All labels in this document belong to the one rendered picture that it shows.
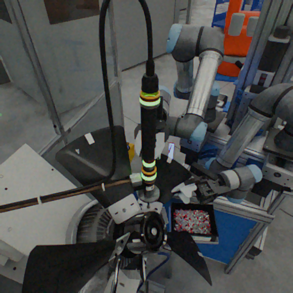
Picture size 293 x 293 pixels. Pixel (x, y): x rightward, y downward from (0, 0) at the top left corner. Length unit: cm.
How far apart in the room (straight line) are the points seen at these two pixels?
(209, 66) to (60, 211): 76
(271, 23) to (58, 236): 131
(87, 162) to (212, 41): 66
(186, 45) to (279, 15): 52
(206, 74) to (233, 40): 356
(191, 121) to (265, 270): 158
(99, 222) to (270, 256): 170
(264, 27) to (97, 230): 120
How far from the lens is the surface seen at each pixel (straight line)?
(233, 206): 126
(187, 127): 80
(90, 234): 77
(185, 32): 100
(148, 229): 68
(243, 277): 206
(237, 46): 448
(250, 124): 96
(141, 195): 68
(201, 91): 86
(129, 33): 453
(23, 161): 81
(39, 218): 80
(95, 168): 68
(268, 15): 135
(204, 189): 84
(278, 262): 222
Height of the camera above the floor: 185
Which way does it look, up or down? 43 degrees down
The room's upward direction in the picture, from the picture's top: straight up
